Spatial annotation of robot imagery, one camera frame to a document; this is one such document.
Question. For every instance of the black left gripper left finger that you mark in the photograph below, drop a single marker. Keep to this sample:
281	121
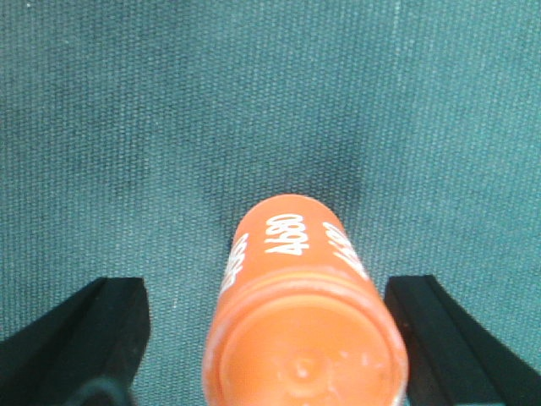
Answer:
85	351

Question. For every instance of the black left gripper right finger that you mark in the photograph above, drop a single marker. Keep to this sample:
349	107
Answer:
454	360

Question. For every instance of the orange cylindrical capacitor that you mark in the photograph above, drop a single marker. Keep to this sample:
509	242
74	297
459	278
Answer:
298	320

